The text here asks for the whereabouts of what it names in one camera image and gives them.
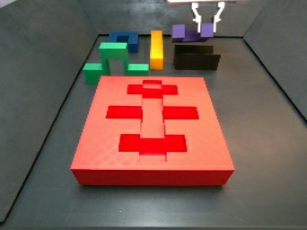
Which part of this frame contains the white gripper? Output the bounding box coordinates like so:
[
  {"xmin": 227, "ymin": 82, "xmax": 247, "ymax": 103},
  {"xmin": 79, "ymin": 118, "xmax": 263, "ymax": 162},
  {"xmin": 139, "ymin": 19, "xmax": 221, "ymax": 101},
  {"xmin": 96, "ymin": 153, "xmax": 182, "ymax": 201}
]
[{"xmin": 166, "ymin": 0, "xmax": 238, "ymax": 33}]

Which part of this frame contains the purple U-shaped block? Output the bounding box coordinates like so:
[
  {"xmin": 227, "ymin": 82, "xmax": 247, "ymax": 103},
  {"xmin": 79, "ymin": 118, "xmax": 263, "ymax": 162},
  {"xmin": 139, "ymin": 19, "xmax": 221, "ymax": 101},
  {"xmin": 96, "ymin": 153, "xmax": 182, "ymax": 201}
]
[{"xmin": 171, "ymin": 23, "xmax": 214, "ymax": 42}]

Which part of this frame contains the black angle fixture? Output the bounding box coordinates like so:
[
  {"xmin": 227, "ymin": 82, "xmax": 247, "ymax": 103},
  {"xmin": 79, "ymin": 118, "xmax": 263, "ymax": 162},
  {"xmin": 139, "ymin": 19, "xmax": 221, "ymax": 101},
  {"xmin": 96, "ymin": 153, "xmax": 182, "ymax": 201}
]
[{"xmin": 174, "ymin": 45, "xmax": 221, "ymax": 70}]

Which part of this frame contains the red board with slots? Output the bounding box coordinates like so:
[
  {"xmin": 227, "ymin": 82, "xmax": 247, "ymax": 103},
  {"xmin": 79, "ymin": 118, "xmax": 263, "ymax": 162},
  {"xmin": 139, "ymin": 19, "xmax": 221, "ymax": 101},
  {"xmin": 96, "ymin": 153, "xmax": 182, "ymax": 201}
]
[{"xmin": 71, "ymin": 76, "xmax": 235, "ymax": 186}]

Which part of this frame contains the yellow long bar block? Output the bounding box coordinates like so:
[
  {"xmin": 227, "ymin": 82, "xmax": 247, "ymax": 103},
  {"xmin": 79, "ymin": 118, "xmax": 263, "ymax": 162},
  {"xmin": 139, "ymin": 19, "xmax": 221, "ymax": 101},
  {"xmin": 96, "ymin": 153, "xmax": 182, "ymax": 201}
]
[{"xmin": 150, "ymin": 31, "xmax": 165, "ymax": 70}]

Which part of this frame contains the blue U-shaped block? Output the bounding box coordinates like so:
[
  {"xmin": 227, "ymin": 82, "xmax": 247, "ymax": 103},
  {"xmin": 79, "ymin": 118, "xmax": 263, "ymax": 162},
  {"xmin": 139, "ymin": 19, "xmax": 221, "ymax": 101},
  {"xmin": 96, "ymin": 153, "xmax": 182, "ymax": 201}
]
[{"xmin": 107, "ymin": 31, "xmax": 139, "ymax": 53}]

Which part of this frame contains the green arch block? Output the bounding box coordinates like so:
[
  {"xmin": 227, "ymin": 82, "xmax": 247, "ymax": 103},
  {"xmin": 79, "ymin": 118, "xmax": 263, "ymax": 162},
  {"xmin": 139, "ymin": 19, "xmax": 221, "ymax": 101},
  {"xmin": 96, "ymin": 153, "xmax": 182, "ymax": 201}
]
[{"xmin": 83, "ymin": 42, "xmax": 150, "ymax": 85}]

